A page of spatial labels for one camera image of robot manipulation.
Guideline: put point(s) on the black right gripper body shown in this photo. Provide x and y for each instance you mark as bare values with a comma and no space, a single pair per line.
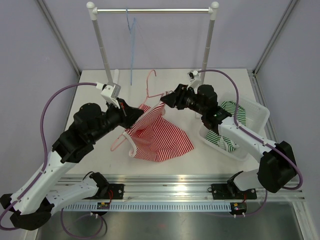
188,99

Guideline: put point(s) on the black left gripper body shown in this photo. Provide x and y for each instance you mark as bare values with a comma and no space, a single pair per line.
115,116

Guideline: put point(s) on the red striped tank top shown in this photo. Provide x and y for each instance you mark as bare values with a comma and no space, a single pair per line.
155,139

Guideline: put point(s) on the red wire hanger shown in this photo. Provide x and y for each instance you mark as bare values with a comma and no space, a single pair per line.
121,138

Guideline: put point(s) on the blue wire hanger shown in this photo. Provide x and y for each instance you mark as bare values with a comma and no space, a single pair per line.
132,33

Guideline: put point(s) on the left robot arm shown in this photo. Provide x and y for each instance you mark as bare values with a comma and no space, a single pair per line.
34,204

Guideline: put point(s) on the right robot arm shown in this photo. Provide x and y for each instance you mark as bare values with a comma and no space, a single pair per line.
277,165

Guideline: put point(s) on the clear plastic basket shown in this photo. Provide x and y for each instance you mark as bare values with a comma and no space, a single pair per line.
251,115

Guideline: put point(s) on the white clothes rack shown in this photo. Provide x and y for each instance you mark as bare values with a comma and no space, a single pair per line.
114,78

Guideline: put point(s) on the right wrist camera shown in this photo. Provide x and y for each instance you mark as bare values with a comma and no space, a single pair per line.
195,79

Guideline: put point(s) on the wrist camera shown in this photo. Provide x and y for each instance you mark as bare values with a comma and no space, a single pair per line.
195,79
109,93

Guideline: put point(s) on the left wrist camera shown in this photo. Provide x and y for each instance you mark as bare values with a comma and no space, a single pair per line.
109,93

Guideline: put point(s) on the aluminium mounting rail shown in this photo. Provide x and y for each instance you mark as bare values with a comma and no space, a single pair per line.
172,188

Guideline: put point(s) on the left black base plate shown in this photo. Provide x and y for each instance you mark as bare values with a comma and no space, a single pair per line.
114,191

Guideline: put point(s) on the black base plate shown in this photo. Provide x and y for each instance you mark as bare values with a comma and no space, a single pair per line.
114,191
222,191

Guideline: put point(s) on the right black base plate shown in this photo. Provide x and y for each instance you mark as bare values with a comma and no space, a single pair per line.
222,191

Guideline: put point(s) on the white slotted cable duct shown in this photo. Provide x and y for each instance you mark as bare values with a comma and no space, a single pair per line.
118,206

